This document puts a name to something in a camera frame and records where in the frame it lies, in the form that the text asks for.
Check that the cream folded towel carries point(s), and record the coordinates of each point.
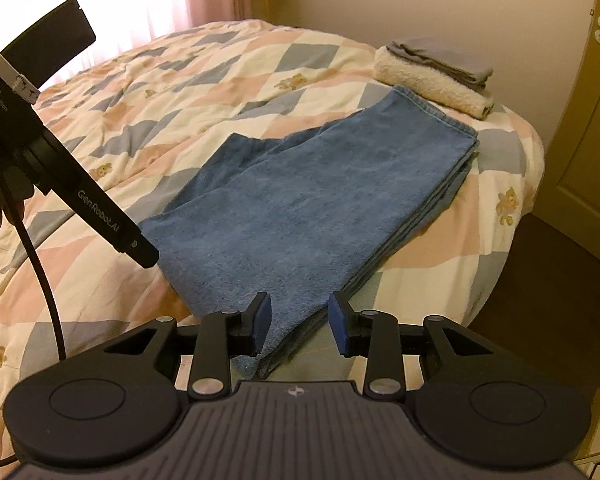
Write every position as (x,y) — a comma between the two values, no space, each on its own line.
(430,85)

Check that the yellow-green door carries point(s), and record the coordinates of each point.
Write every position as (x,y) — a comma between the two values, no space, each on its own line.
(587,135)

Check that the patchwork bear print quilt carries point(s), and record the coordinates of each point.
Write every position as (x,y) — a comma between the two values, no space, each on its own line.
(180,85)

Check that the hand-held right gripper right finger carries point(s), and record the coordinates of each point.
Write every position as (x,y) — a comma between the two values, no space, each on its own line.
(338,324)

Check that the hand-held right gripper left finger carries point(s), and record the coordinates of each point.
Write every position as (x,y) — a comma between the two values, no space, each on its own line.
(263,321)

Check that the grey folded cloth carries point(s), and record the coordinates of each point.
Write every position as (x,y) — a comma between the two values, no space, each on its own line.
(445,57)

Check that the blue denim jeans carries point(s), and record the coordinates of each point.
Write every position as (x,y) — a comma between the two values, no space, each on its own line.
(305,200)

